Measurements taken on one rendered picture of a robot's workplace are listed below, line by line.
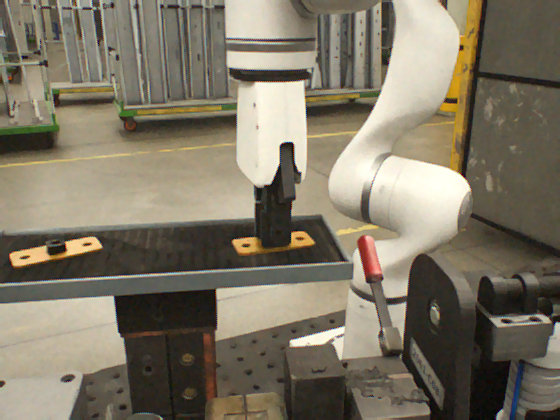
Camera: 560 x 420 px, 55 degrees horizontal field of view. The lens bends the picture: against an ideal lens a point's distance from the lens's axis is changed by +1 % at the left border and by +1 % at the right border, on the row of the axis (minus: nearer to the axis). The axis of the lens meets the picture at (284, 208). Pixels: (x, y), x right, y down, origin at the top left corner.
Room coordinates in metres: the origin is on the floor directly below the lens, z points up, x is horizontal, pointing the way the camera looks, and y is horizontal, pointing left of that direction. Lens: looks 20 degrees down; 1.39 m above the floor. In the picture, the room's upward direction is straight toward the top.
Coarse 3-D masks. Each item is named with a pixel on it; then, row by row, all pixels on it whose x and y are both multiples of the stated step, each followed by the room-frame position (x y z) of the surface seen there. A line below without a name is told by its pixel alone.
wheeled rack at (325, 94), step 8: (384, 0) 8.66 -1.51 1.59; (392, 40) 8.43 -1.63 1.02; (384, 48) 8.60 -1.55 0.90; (392, 48) 8.42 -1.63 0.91; (328, 88) 8.35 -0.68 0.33; (344, 88) 8.45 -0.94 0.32; (352, 88) 8.26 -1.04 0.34; (376, 88) 8.43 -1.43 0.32; (312, 96) 7.87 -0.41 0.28; (320, 96) 7.87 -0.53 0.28; (328, 96) 7.92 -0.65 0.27; (336, 96) 7.97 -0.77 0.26; (344, 96) 8.03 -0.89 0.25; (352, 96) 8.09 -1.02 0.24; (360, 96) 8.16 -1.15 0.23; (368, 96) 8.23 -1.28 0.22; (376, 96) 8.29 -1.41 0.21
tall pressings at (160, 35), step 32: (128, 0) 6.93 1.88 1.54; (160, 0) 7.52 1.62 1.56; (192, 0) 7.45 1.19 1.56; (224, 0) 7.59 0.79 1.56; (128, 32) 6.92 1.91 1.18; (160, 32) 6.99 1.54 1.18; (192, 32) 7.44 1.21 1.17; (224, 32) 7.59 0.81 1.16; (128, 64) 6.89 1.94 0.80; (160, 64) 7.01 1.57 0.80; (192, 64) 7.40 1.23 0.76; (224, 64) 7.56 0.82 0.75; (128, 96) 6.84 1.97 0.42; (160, 96) 6.98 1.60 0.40; (192, 96) 7.30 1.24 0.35; (224, 96) 7.52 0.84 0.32
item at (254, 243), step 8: (296, 232) 0.55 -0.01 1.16; (304, 232) 0.55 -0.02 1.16; (240, 240) 0.53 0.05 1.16; (248, 240) 0.53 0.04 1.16; (256, 240) 0.53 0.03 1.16; (296, 240) 0.53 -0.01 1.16; (304, 240) 0.53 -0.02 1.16; (312, 240) 0.53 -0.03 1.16; (240, 248) 0.51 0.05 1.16; (248, 248) 0.51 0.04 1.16; (256, 248) 0.51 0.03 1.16; (264, 248) 0.51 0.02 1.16; (272, 248) 0.51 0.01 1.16; (280, 248) 0.51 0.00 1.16; (288, 248) 0.51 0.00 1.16; (296, 248) 0.51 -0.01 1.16
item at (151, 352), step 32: (128, 320) 0.46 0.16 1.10; (160, 320) 0.47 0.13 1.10; (192, 320) 0.47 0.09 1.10; (128, 352) 0.47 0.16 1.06; (160, 352) 0.47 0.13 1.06; (192, 352) 0.48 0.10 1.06; (160, 384) 0.47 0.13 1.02; (192, 384) 0.48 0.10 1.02; (160, 416) 0.47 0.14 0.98; (192, 416) 0.48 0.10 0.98
